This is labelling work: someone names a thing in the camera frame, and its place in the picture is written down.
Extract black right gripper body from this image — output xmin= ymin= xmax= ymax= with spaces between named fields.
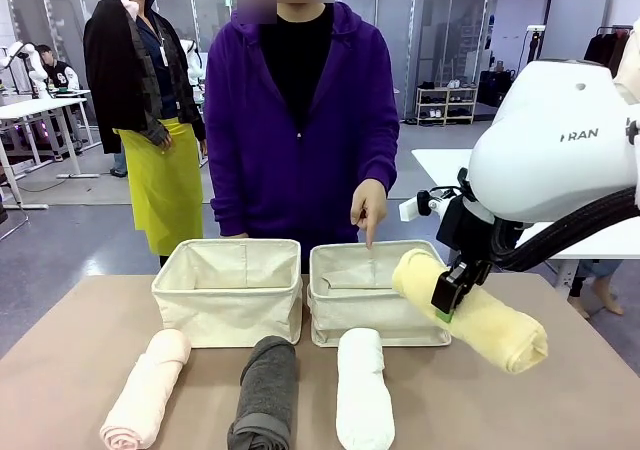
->
xmin=436 ymin=196 xmax=497 ymax=271

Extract yellow towel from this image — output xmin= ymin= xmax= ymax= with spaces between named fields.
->
xmin=391 ymin=248 xmax=549 ymax=375

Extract white towel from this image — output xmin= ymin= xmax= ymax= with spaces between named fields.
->
xmin=335 ymin=327 xmax=396 ymax=449

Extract pink towel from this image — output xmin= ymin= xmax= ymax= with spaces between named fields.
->
xmin=98 ymin=328 xmax=193 ymax=450

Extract left forearm purple sleeve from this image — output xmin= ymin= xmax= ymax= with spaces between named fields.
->
xmin=357 ymin=84 xmax=401 ymax=194

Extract right forearm purple sleeve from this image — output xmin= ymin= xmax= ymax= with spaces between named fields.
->
xmin=204 ymin=119 xmax=254 ymax=237

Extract person's left hand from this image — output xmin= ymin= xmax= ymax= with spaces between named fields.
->
xmin=350 ymin=178 xmax=389 ymax=250

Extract cream fabric basket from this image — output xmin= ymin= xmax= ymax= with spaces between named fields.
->
xmin=151 ymin=238 xmax=305 ymax=350
xmin=307 ymin=239 xmax=453 ymax=348

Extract wooden shoe rack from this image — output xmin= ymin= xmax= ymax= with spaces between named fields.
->
xmin=415 ymin=84 xmax=479 ymax=127

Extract black bags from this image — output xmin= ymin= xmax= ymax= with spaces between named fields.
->
xmin=477 ymin=68 xmax=517 ymax=109

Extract person in purple hoodie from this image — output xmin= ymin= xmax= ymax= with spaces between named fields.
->
xmin=203 ymin=0 xmax=401 ymax=274

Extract black stand with light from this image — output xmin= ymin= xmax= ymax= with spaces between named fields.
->
xmin=524 ymin=23 xmax=547 ymax=67

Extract gray rolled towel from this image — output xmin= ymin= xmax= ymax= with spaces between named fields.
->
xmin=227 ymin=334 xmax=300 ymax=450

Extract clothes rack with garments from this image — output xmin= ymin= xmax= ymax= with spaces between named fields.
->
xmin=582 ymin=24 xmax=634 ymax=79

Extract person in yellow apron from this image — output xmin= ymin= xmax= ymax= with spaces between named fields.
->
xmin=82 ymin=0 xmax=207 ymax=267

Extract seated person varsity jacket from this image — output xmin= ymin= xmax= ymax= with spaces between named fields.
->
xmin=35 ymin=43 xmax=81 ymax=92

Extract white desk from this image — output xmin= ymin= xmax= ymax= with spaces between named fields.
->
xmin=0 ymin=88 xmax=95 ymax=211

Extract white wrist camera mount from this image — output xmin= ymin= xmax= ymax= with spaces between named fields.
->
xmin=398 ymin=189 xmax=454 ymax=222

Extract black corrugated cable conduit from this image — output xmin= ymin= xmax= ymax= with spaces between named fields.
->
xmin=491 ymin=187 xmax=640 ymax=272

